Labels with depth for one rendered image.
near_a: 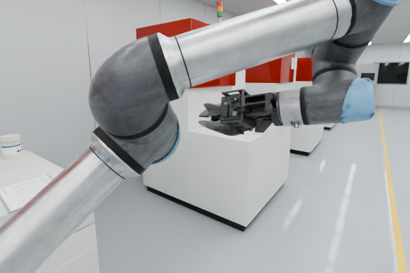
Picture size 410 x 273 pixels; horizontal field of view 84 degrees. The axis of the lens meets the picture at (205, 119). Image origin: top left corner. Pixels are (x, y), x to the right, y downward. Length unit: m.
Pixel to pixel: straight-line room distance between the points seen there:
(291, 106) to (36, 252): 0.47
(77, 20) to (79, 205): 2.92
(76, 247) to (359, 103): 0.90
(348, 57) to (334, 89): 0.07
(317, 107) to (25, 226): 0.49
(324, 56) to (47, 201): 0.52
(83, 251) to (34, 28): 2.46
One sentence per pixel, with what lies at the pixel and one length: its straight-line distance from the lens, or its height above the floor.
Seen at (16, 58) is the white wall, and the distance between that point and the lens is 2.96.
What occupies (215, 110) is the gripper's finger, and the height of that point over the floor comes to 1.24.
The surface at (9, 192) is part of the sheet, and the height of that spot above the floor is 0.97.
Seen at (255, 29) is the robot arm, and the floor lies 1.38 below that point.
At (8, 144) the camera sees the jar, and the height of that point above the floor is 1.03.
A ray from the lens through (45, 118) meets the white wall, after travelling 3.03.
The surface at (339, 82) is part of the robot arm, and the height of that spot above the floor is 1.31.
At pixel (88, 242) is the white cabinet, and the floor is 0.76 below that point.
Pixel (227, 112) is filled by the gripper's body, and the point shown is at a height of 1.24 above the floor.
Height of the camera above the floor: 1.32
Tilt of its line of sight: 10 degrees down
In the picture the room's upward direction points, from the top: straight up
